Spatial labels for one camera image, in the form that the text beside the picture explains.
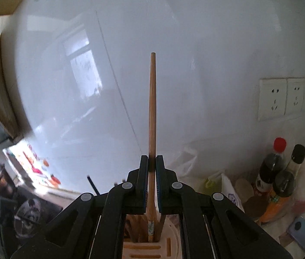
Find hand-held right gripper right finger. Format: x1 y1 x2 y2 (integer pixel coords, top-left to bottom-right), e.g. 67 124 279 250
155 155 293 259

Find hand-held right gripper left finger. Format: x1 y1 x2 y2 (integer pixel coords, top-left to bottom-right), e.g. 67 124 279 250
11 155 150 259

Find dark brown chopstick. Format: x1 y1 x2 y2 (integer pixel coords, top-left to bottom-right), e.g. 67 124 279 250
87 176 100 195

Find cream round utensil holder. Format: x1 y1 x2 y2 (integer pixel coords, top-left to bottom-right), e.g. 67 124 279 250
121 213 185 259

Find wooden chopstick pale blue band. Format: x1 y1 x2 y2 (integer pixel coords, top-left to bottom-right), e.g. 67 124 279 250
148 52 157 243

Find white plastic bag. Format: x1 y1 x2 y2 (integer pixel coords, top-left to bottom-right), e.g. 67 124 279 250
166 146 227 184

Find white seasoning packet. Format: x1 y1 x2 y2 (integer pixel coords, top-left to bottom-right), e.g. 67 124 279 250
221 173 246 213

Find brown seasoning jar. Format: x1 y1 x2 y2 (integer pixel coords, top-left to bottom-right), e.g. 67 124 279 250
235 179 267 219

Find black gas stove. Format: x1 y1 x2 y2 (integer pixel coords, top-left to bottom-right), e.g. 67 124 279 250
0 185 64 251

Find red cap soy sauce bottle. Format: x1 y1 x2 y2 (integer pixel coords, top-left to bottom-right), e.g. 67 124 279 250
254 137 287 197

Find black cap orange label bottle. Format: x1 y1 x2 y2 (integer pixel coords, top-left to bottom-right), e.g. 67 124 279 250
259 144 305 223

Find blue smartphone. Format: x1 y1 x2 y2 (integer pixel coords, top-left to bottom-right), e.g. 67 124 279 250
288 216 305 253

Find colourful wall stickers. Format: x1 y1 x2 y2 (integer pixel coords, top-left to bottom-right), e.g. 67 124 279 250
5 142 61 188

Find white wall socket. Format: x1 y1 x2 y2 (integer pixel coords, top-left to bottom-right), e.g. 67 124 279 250
286 78 305 115
259 78 288 120

